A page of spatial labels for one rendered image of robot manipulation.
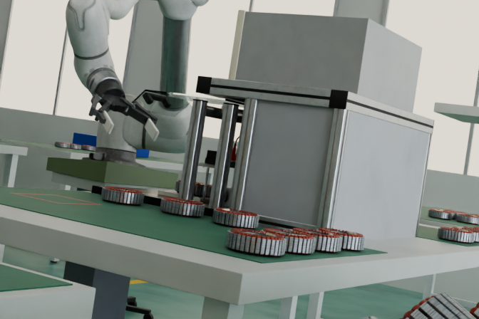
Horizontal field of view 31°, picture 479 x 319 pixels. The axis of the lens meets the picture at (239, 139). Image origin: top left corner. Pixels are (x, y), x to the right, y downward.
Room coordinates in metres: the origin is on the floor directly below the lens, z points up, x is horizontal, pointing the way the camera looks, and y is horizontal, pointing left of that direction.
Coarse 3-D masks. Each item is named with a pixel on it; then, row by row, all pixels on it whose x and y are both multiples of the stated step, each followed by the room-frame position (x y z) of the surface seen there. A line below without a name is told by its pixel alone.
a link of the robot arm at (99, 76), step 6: (96, 72) 2.43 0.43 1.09; (102, 72) 2.43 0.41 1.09; (108, 72) 2.43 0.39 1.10; (114, 72) 2.46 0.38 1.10; (90, 78) 2.44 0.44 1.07; (96, 78) 2.42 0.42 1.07; (102, 78) 2.41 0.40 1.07; (108, 78) 2.41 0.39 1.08; (114, 78) 2.42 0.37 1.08; (90, 84) 2.43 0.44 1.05; (96, 84) 2.41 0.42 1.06; (120, 84) 2.44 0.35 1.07; (90, 90) 2.44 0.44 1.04; (96, 90) 2.42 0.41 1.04
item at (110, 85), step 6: (102, 84) 2.40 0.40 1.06; (108, 84) 2.39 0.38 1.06; (114, 84) 2.40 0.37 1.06; (102, 90) 2.38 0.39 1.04; (108, 90) 2.38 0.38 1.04; (114, 90) 2.39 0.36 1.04; (120, 90) 2.40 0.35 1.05; (102, 96) 2.37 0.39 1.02; (108, 96) 2.38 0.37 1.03; (120, 96) 2.41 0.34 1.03; (114, 102) 2.36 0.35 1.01; (120, 102) 2.38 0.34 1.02; (114, 108) 2.36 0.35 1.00; (120, 108) 2.37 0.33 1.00; (126, 108) 2.38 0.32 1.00
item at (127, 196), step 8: (104, 192) 2.25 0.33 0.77; (112, 192) 2.24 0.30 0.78; (120, 192) 2.24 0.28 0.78; (128, 192) 2.24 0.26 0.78; (136, 192) 2.26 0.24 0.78; (104, 200) 2.26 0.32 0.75; (112, 200) 2.24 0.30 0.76; (120, 200) 2.23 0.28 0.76; (128, 200) 2.24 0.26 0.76; (136, 200) 2.25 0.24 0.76
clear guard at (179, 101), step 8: (144, 96) 2.48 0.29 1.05; (152, 96) 2.51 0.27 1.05; (160, 96) 2.53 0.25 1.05; (168, 96) 2.56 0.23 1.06; (176, 96) 2.50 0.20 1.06; (184, 96) 2.43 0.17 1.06; (192, 96) 2.38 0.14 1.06; (200, 96) 2.36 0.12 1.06; (144, 104) 2.52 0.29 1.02; (152, 104) 2.55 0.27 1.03; (160, 104) 2.57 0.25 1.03; (168, 104) 2.60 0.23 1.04; (176, 104) 2.63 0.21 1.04; (184, 104) 2.66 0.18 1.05; (216, 104) 2.62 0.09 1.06; (240, 104) 2.40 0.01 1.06; (152, 112) 2.59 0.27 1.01; (160, 112) 2.62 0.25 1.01; (168, 112) 2.64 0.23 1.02; (176, 112) 2.67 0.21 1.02
